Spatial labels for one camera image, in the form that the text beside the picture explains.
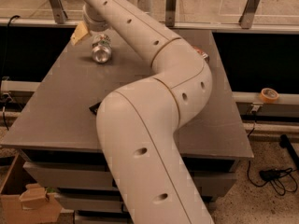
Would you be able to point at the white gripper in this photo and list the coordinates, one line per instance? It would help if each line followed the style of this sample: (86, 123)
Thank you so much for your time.
(93, 23)

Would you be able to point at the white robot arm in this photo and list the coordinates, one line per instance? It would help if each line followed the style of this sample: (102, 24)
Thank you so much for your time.
(136, 123)

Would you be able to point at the red orange soda can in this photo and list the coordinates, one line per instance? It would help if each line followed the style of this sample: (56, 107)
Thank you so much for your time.
(202, 53)

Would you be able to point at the black snack bar wrapper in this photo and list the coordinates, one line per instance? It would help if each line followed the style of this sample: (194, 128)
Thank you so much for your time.
(94, 108)

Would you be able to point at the grey drawer cabinet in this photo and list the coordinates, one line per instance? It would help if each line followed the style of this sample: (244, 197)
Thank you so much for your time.
(57, 126)

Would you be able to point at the grey drawer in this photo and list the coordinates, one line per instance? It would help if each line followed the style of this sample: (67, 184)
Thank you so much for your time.
(92, 177)
(90, 202)

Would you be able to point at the brown cardboard box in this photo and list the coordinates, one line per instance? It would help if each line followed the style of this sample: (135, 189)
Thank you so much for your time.
(23, 200)

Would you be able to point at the orange tape roll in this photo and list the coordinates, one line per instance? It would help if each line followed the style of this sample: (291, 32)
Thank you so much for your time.
(268, 95)

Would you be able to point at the top grey drawer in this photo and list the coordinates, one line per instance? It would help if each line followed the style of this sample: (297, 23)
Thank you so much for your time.
(92, 177)

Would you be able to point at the black pole at right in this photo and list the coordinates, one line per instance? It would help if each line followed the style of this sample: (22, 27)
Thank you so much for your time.
(285, 143)

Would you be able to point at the left metal bracket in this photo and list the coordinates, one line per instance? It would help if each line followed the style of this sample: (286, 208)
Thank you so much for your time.
(58, 11)

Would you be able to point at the metal bracket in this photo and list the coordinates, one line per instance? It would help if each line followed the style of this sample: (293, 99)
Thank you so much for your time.
(58, 11)
(170, 12)
(247, 18)

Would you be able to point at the middle metal bracket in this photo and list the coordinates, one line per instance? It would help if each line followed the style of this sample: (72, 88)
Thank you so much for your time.
(170, 12)

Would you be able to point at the right metal bracket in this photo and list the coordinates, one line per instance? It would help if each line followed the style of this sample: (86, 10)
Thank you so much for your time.
(247, 18)

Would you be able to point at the black power adapter with cable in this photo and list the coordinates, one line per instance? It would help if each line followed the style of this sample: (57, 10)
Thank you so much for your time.
(273, 178)

